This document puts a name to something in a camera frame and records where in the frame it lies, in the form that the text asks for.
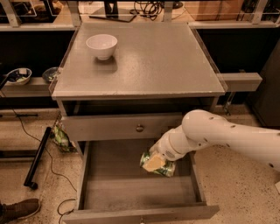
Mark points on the cardboard box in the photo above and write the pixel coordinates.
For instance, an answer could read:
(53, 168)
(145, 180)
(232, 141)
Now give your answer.
(211, 10)

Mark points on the black monitor stand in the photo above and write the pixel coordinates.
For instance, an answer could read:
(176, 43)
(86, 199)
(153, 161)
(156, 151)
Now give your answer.
(111, 11)

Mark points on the black metal bar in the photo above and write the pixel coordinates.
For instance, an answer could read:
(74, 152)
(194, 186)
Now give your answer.
(34, 165)

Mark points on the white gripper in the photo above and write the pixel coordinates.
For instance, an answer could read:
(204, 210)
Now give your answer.
(162, 149)

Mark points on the brown shoe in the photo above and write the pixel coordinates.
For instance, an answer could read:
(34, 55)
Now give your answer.
(22, 209)

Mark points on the grey wooden drawer cabinet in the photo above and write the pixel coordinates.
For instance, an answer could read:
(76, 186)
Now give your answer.
(156, 68)

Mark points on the green chip bag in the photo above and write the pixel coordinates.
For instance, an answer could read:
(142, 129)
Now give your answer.
(61, 139)

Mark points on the white ceramic bowl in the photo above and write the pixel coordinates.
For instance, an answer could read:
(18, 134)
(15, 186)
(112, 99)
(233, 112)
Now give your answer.
(102, 46)

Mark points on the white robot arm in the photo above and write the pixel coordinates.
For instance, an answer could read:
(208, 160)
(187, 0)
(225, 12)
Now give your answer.
(200, 129)

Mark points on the green soda can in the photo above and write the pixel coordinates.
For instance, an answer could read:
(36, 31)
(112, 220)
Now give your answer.
(167, 170)

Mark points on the brass drawer knob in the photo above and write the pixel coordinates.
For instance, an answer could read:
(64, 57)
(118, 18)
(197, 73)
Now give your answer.
(139, 128)

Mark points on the closed grey top drawer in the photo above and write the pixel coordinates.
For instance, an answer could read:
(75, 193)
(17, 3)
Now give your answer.
(115, 127)

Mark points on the grey side shelf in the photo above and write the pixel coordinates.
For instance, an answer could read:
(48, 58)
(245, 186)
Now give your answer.
(240, 82)

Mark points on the open grey middle drawer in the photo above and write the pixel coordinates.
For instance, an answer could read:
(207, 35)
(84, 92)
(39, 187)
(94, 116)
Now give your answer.
(114, 189)

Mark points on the dark bowl on shelf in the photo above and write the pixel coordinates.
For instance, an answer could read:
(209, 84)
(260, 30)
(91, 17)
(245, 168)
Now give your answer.
(50, 74)

